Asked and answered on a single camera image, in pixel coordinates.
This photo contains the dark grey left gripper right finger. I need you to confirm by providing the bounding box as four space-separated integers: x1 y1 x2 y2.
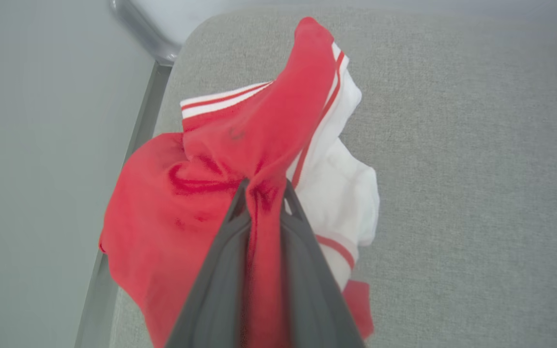
280 179 366 348

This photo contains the red and white jersey garment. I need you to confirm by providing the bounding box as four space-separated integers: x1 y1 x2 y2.
99 17 381 348

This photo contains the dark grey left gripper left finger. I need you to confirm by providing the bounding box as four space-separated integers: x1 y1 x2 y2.
165 179 252 348

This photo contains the grey skirting board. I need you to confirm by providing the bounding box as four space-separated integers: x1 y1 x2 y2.
109 0 182 66

